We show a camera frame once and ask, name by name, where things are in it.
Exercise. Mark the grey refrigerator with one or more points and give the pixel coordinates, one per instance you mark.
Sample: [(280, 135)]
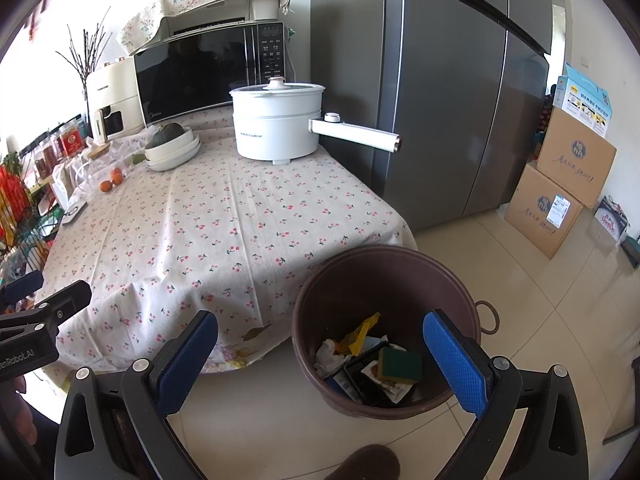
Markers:
[(435, 100)]

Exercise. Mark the dark dustpan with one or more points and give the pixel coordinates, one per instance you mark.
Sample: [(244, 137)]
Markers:
[(632, 250)]

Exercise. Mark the black plastic tray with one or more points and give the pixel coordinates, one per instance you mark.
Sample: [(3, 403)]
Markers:
[(355, 372)]

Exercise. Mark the person's left hand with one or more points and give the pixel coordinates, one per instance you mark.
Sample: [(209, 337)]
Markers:
[(17, 410)]

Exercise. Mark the silver foil wrapper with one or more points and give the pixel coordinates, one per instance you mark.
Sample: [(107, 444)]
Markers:
[(327, 352)]

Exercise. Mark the white electric cooking pot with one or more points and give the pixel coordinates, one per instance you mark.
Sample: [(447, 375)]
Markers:
[(272, 125)]

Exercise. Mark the blue white printed box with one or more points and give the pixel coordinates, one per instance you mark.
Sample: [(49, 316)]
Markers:
[(585, 97)]

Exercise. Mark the jar with red label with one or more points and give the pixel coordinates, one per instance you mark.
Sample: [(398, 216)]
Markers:
[(45, 152), (70, 140)]

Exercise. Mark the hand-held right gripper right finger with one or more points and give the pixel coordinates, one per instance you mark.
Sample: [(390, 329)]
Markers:
[(455, 365)]

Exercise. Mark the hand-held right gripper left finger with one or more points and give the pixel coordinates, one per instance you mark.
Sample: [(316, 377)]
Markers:
[(187, 360)]

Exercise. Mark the glass pitcher with wooden lid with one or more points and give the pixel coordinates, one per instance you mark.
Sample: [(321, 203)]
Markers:
[(97, 150)]

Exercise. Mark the white packet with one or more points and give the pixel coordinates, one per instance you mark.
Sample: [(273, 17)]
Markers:
[(62, 182)]

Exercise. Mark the cream kitchen appliance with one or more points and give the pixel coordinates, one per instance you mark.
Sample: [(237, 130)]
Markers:
[(115, 90)]

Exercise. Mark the yellow wrapper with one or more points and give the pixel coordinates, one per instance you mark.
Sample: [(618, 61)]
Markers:
[(357, 335)]

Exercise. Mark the orange tangerine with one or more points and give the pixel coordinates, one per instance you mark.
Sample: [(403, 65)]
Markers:
[(106, 186), (117, 176)]

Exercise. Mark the dark green squash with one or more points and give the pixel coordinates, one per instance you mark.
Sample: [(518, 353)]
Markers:
[(167, 134)]

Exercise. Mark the brown plastic bucket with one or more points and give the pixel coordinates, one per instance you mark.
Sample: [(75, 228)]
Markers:
[(360, 270)]

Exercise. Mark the white blue bag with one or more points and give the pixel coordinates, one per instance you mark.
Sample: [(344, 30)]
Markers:
[(611, 222)]

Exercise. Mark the red packaging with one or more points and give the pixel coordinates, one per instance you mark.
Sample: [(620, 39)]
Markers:
[(10, 195)]

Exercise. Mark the cardboard box with white label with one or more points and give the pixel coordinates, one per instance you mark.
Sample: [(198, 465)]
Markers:
[(535, 220)]

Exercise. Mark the dry bare branches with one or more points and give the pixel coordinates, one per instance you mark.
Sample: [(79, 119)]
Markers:
[(85, 60)]

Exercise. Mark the brown slipper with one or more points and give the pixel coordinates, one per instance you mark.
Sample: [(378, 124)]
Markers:
[(365, 462)]

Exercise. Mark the cherry print tablecloth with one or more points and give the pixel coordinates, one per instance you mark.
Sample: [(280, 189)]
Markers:
[(240, 240)]

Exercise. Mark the black microwave oven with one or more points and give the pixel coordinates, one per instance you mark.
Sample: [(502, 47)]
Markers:
[(200, 70)]

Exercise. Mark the green yellow sponge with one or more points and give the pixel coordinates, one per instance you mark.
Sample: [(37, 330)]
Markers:
[(400, 366)]

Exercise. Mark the red wall decoration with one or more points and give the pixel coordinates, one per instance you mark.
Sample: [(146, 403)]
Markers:
[(41, 12)]

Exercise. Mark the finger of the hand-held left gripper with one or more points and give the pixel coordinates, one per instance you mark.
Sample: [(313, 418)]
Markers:
[(20, 286), (67, 300)]

